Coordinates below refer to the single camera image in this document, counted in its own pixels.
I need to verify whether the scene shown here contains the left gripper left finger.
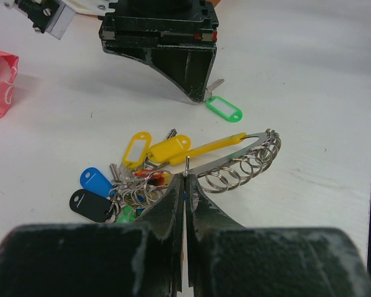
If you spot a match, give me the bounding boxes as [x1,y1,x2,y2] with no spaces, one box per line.
[0,174,185,296]

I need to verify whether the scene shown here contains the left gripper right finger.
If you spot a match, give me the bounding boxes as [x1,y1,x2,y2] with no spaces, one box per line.
[185,174,371,296]

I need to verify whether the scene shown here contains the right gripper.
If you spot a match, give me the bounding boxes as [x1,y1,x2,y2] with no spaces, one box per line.
[99,1,219,103]

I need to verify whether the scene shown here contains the key with green tag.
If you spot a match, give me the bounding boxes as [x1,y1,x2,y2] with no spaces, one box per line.
[205,79,243,123]

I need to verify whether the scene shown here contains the key organiser ring with keys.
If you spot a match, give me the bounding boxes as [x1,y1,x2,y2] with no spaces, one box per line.
[69,128,283,224]

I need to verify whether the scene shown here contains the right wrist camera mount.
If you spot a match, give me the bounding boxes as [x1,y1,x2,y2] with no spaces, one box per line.
[0,0,117,40]

